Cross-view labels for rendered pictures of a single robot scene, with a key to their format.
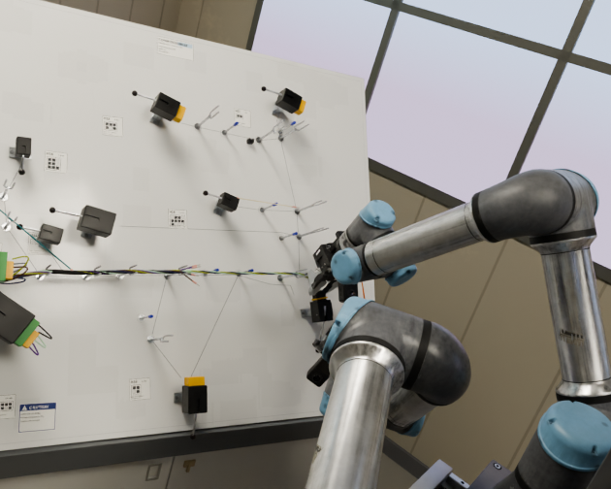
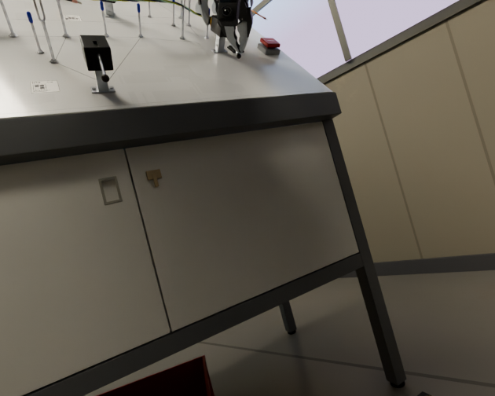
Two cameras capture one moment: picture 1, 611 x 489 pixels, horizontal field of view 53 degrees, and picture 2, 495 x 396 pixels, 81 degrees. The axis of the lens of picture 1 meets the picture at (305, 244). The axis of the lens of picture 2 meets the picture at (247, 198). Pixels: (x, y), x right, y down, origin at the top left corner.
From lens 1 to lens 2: 1.43 m
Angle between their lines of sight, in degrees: 25
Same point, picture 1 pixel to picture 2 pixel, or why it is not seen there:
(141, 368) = (44, 75)
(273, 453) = (254, 160)
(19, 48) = not seen: outside the picture
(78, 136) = not seen: outside the picture
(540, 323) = (428, 86)
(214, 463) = (188, 175)
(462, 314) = (376, 133)
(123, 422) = (23, 106)
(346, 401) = not seen: outside the picture
